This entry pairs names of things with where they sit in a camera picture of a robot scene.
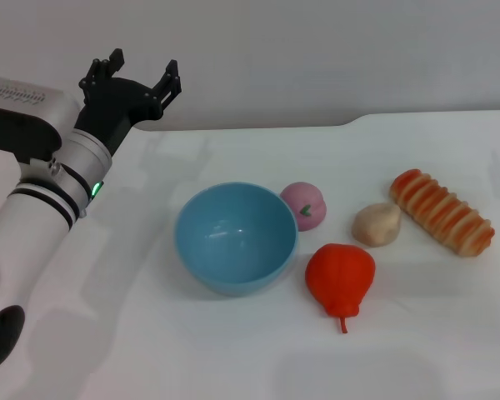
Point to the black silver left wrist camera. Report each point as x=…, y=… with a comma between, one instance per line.
x=16, y=125

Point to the red toy pear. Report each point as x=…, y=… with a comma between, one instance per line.
x=337, y=275

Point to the blue plastic bowl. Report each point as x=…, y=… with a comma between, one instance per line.
x=233, y=258

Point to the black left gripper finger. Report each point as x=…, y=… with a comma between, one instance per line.
x=170, y=83
x=116, y=60

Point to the beige egg yolk pastry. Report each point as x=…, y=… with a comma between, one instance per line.
x=375, y=227

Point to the pink peach bun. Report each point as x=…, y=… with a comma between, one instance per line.
x=304, y=196

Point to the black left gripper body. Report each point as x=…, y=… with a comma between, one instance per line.
x=112, y=104

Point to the orange striped long bread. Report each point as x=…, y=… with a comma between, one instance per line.
x=441, y=212

